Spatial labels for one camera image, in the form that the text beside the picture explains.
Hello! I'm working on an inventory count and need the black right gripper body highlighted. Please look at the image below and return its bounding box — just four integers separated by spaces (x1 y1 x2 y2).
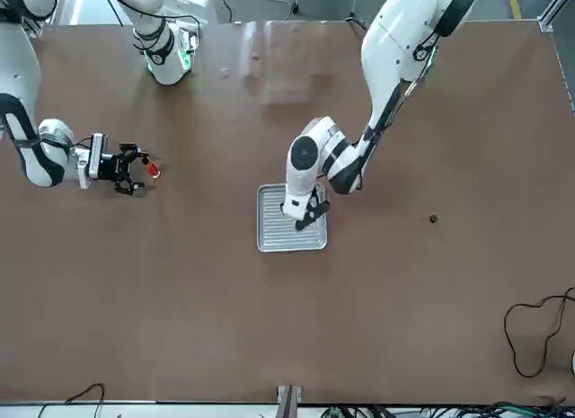
100 152 125 184

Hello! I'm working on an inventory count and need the orange oil bottle black cap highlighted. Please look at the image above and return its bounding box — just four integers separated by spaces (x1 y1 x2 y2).
142 155 163 182

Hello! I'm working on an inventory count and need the silver ribbed metal tray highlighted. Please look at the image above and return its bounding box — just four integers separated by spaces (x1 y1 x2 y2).
256 182 329 253

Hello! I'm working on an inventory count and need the white control box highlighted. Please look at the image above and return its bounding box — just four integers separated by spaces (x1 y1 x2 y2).
164 0 212 22

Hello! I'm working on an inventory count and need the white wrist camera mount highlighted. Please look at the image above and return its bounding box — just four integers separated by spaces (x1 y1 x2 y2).
89 132 110 179

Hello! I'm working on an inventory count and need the grey camera post clamp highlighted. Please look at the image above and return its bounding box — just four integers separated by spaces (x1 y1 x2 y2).
276 384 304 418

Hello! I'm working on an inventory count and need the looped black cable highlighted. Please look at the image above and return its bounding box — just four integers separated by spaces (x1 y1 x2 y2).
502 286 575 378

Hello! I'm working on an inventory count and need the black cable bundle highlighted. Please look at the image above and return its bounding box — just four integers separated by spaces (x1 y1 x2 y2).
321 397 575 418

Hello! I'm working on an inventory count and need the aluminium frame corner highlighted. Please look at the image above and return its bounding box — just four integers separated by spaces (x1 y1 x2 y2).
536 0 575 111

